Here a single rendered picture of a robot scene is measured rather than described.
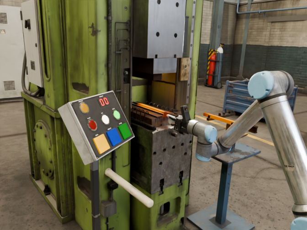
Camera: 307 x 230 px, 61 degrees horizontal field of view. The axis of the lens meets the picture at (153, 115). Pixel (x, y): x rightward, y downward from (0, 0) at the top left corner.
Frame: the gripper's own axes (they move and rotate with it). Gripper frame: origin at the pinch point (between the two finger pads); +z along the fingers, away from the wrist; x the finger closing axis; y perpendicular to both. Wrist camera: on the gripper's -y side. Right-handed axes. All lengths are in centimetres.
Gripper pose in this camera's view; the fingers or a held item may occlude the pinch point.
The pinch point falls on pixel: (169, 114)
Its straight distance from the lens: 172.2
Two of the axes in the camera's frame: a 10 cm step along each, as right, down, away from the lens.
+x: 7.7, -1.5, 6.3
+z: -6.4, -2.7, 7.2
